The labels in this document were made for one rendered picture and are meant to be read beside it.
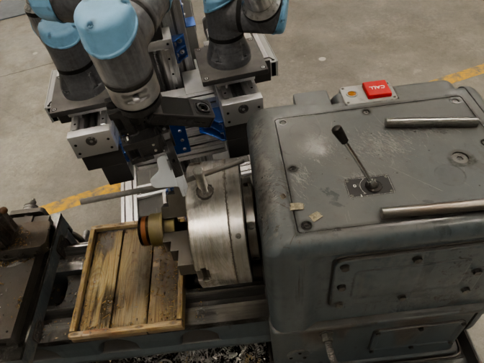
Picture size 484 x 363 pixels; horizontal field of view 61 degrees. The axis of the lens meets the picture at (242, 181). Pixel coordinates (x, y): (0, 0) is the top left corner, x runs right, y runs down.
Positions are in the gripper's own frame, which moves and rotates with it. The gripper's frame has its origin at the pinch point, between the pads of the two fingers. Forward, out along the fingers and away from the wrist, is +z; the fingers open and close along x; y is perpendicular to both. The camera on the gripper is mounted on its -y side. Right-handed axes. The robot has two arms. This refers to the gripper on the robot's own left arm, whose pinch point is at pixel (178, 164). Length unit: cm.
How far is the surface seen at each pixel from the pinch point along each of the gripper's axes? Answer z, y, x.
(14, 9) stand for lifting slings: 208, 128, -443
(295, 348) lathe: 61, -14, 30
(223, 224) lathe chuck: 14.5, -4.9, 8.2
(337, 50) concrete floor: 178, -155, -196
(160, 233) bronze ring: 25.2, 10.1, -0.6
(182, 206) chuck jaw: 22.8, 2.8, -4.5
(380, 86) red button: 14, -55, -13
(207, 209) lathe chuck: 13.2, -2.5, 4.3
